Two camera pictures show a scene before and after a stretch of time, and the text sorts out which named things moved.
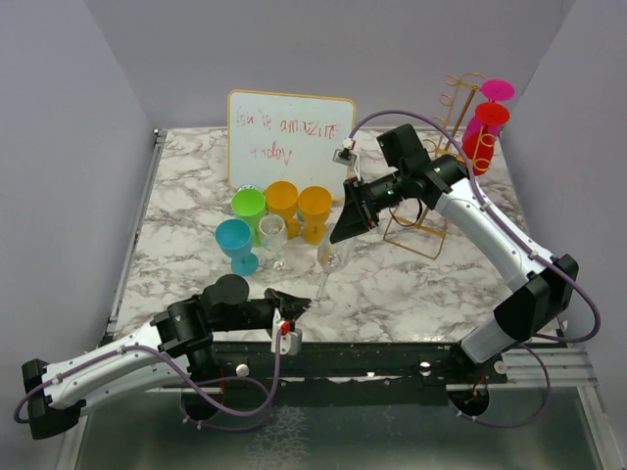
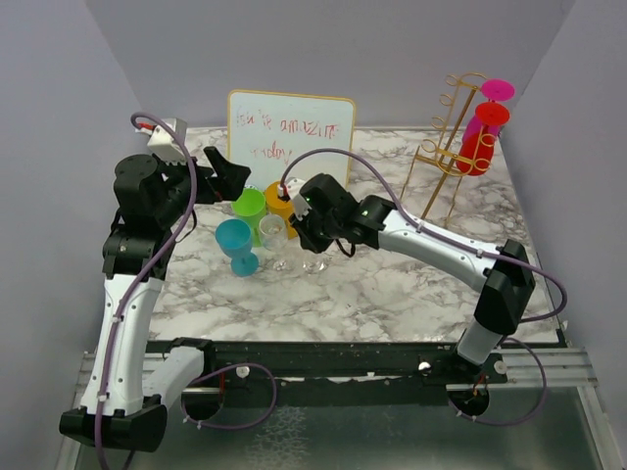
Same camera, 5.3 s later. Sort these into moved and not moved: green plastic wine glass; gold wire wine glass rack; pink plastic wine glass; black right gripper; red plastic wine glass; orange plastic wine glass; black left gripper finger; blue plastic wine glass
Moved: black left gripper finger; black right gripper
Not moved: orange plastic wine glass; pink plastic wine glass; blue plastic wine glass; green plastic wine glass; gold wire wine glass rack; red plastic wine glass
